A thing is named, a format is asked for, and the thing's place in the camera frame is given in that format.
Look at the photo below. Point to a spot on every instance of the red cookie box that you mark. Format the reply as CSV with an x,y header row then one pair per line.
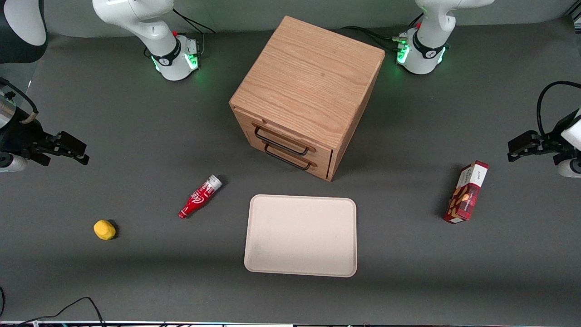
x,y
467,193

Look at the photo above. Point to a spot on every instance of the red cola bottle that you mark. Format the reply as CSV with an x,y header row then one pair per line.
x,y
199,198

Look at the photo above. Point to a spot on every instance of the yellow lemon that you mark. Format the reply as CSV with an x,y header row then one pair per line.
x,y
104,230

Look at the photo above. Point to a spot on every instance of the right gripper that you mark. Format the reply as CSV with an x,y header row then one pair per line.
x,y
19,135

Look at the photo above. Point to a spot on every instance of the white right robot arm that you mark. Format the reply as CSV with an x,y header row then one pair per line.
x,y
150,27

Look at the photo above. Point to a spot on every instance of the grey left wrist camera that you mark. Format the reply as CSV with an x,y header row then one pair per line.
x,y
571,168

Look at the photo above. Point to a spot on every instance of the wooden drawer cabinet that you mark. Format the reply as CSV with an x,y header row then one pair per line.
x,y
308,77

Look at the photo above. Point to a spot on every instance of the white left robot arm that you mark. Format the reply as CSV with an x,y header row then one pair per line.
x,y
429,41

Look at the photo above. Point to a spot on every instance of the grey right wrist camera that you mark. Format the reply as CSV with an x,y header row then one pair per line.
x,y
11,163

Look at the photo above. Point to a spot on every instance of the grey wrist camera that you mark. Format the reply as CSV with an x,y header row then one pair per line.
x,y
571,168
11,163

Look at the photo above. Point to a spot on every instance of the beige plastic tray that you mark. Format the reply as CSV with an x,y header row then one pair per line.
x,y
300,236

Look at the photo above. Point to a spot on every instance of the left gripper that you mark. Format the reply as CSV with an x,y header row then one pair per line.
x,y
557,131

